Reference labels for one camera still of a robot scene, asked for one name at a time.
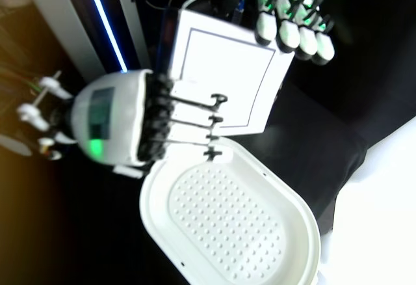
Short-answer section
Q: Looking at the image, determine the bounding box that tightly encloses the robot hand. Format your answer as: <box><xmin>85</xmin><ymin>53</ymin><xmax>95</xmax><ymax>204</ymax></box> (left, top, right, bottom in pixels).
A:
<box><xmin>181</xmin><ymin>0</ymin><xmax>335</xmax><ymax>66</ymax></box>
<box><xmin>70</xmin><ymin>69</ymin><xmax>229</xmax><ymax>179</ymax></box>

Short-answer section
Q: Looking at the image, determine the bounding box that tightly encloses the blue and white box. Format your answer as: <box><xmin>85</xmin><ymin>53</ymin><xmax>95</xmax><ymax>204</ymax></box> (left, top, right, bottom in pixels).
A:
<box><xmin>155</xmin><ymin>7</ymin><xmax>296</xmax><ymax>138</ymax></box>

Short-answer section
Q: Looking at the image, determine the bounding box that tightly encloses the blue glowing light strip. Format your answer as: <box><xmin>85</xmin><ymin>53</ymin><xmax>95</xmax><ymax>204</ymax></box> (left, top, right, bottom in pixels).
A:
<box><xmin>84</xmin><ymin>0</ymin><xmax>129</xmax><ymax>74</ymax></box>

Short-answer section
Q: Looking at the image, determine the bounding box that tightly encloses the black table cloth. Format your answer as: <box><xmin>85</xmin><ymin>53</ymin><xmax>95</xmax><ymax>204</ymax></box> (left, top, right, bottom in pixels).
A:
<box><xmin>61</xmin><ymin>79</ymin><xmax>370</xmax><ymax>285</ymax></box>

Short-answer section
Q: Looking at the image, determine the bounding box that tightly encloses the wide white upright panel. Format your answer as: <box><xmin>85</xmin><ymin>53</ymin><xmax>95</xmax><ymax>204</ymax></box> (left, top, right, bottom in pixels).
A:
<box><xmin>18</xmin><ymin>0</ymin><xmax>108</xmax><ymax>76</ymax></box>

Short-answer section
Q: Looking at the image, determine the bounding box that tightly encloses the white studded oval tray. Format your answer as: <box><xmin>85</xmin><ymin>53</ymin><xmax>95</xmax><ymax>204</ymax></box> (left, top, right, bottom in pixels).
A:
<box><xmin>138</xmin><ymin>137</ymin><xmax>322</xmax><ymax>285</ymax></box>

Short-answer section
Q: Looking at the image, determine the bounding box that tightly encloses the narrow white upright post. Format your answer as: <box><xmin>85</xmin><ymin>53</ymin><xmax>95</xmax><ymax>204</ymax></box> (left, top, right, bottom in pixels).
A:
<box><xmin>112</xmin><ymin>0</ymin><xmax>152</xmax><ymax>71</ymax></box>

